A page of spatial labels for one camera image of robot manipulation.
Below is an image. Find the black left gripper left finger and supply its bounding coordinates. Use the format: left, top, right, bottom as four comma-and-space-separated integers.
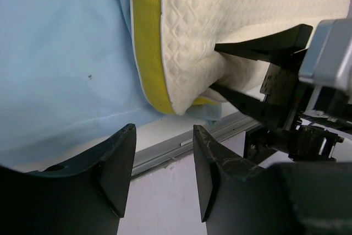
1, 124, 136, 234

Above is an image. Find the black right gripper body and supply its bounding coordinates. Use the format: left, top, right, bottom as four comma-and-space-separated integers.
260, 49, 307, 130

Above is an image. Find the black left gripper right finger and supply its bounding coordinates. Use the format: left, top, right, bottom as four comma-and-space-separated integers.
193, 125, 300, 234

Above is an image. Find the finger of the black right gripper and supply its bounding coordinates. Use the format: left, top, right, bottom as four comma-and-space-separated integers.
210, 83, 278, 129
214, 24, 313, 66

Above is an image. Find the cream quilted pillow yellow edge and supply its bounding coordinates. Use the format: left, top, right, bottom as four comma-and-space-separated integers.
130, 0, 350, 115

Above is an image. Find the light blue pillowcase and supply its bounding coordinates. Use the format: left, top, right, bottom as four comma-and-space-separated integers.
0, 0, 223, 174

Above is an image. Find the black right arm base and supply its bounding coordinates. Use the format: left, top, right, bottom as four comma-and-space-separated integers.
243, 126, 277, 165

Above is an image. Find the aluminium table front rail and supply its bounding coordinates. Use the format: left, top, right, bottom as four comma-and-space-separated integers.
131, 113, 261, 178

